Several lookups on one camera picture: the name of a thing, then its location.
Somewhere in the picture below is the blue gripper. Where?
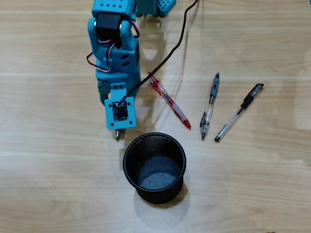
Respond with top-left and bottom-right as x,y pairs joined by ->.
96,70 -> 141,106

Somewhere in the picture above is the black camera cable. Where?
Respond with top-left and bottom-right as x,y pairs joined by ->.
120,0 -> 200,102

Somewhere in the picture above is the clear stick pen black cap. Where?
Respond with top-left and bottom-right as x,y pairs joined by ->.
213,83 -> 265,143

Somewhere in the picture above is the black mesh pen holder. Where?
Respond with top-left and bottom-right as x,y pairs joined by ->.
122,132 -> 187,204

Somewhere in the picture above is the clear pen with grey grip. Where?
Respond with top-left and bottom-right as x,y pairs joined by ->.
199,72 -> 221,141

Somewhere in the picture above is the red white black servo wire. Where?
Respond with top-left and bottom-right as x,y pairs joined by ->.
86,40 -> 117,73
131,19 -> 140,38

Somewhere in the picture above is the red retractable pen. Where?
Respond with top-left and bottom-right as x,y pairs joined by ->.
148,71 -> 192,130

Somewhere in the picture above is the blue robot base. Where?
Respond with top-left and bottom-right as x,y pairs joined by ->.
135,0 -> 177,17

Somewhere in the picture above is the blue wrist camera module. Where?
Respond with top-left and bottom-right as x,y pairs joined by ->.
104,96 -> 137,131

